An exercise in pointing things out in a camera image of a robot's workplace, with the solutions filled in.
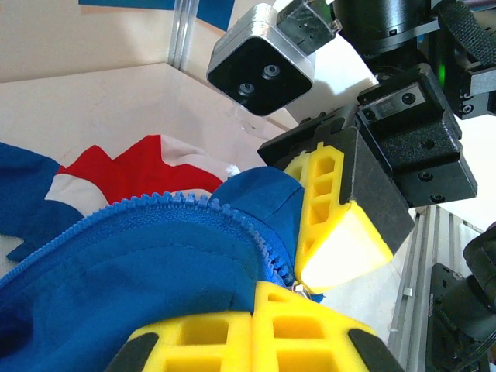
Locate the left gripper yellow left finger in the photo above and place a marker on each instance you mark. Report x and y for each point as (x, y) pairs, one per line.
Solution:
(201, 341)

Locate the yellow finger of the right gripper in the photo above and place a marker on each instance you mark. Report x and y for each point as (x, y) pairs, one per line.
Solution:
(300, 168)
(348, 240)

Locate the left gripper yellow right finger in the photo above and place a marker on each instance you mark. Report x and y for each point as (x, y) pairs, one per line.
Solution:
(302, 337)

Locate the silver metal zipper pull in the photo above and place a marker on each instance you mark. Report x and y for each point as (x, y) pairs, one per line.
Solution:
(301, 290)

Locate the blue red white zip jacket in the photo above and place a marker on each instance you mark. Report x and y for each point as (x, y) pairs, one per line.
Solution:
(116, 271)

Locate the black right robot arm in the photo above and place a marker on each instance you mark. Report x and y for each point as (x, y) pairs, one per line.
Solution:
(391, 23)

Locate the slim black wrist camera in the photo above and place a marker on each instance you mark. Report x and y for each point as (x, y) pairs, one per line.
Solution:
(395, 100)

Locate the aluminium frame rail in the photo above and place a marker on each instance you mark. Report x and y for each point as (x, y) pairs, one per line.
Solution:
(410, 294)

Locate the silver cube stereo camera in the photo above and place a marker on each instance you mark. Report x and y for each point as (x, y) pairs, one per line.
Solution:
(259, 73)

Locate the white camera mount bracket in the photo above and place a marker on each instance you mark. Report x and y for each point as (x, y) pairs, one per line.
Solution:
(341, 73)

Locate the aluminium frame post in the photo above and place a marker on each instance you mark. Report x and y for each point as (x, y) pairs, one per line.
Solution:
(182, 31)

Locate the blue wall panel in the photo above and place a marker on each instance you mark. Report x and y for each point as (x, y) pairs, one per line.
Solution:
(209, 11)

